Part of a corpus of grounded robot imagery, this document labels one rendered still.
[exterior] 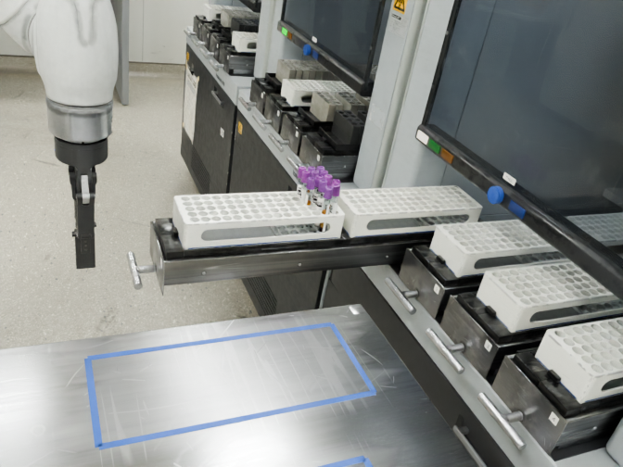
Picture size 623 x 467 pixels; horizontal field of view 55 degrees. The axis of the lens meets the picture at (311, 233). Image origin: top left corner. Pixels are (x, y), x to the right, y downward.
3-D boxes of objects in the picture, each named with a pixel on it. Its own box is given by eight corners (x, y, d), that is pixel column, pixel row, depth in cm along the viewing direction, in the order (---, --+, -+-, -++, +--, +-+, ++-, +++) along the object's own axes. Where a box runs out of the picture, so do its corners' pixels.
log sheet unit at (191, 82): (182, 127, 294) (185, 55, 276) (194, 150, 273) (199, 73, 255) (177, 127, 293) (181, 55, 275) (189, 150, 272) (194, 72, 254)
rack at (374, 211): (449, 209, 132) (457, 185, 129) (475, 233, 125) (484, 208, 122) (328, 217, 121) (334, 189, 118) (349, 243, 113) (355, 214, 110)
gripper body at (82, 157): (110, 145, 86) (111, 201, 91) (105, 122, 93) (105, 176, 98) (55, 145, 83) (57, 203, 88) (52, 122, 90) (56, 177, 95)
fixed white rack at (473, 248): (543, 242, 126) (553, 217, 123) (577, 269, 119) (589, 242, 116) (425, 252, 115) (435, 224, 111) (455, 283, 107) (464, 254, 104)
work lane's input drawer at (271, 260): (449, 231, 139) (460, 196, 134) (484, 263, 128) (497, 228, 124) (124, 254, 110) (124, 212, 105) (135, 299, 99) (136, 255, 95)
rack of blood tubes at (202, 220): (320, 217, 120) (324, 189, 117) (340, 243, 112) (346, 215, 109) (171, 225, 108) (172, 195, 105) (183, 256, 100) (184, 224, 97)
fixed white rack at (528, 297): (596, 283, 115) (609, 257, 112) (637, 316, 107) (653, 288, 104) (472, 300, 103) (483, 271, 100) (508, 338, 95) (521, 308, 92)
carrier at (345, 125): (356, 148, 150) (361, 126, 148) (349, 148, 150) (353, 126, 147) (337, 131, 159) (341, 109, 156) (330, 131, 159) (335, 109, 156)
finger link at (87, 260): (94, 230, 97) (95, 232, 97) (95, 265, 101) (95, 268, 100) (74, 231, 96) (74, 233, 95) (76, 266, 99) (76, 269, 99)
